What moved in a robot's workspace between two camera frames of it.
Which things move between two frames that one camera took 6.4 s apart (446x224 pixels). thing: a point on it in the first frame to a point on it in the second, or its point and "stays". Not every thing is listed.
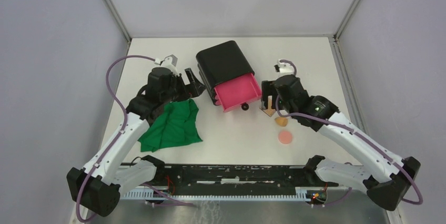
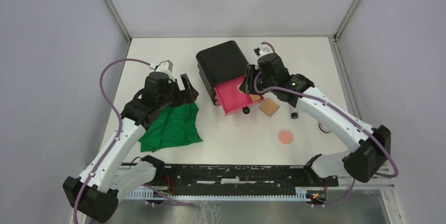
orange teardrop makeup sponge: (282, 121) to (255, 97)
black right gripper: (267, 90) to (247, 86)
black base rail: (234, 180) stays
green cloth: (175, 123) stays
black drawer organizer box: (221, 64) stays
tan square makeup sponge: (270, 111) stays
